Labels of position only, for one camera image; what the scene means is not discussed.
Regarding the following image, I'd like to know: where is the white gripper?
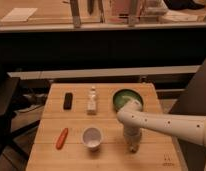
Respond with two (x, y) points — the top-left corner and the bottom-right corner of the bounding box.
(123, 126), (141, 146)

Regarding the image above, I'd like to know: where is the small clear bottle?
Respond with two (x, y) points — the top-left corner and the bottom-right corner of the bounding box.
(87, 86), (97, 115)

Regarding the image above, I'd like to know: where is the orange carrot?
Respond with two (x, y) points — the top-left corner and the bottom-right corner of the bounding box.
(56, 128), (68, 150)

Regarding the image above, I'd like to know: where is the black rectangular block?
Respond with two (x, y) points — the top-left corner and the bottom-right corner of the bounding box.
(63, 93), (73, 110)

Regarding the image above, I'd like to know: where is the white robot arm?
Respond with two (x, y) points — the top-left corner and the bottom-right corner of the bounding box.
(114, 99), (206, 152)

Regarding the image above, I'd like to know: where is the green bowl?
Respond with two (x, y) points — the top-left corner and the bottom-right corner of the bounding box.
(112, 89), (144, 111)

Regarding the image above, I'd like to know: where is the white paper cup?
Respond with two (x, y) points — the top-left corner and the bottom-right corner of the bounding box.
(82, 127), (102, 151)

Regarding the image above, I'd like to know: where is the white paper sheet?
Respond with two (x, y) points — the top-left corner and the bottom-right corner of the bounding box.
(1, 8), (37, 22)

